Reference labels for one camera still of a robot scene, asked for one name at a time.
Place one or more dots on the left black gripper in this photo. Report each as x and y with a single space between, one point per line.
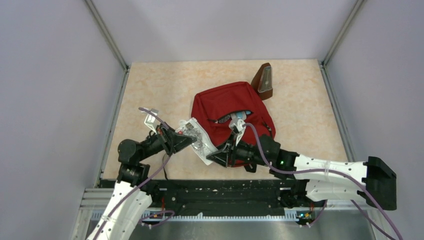
172 141

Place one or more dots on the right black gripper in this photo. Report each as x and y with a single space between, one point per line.
224 157

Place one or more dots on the white paper tag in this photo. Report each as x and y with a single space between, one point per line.
203 145

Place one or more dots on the blue round tape tin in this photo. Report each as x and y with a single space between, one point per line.
224 119

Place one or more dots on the red backpack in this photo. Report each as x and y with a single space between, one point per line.
210 105

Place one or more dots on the blue packaged scissors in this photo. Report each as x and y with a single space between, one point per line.
241 115

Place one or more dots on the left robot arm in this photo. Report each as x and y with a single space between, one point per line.
134 189

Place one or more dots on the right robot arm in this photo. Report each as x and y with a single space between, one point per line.
372 181

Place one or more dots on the brown wooden metronome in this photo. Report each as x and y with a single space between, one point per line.
262 81

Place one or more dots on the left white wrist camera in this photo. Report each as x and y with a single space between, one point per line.
150 119

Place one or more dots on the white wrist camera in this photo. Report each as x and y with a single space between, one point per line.
237 127
150 119

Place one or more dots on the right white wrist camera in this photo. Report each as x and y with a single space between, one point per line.
237 127

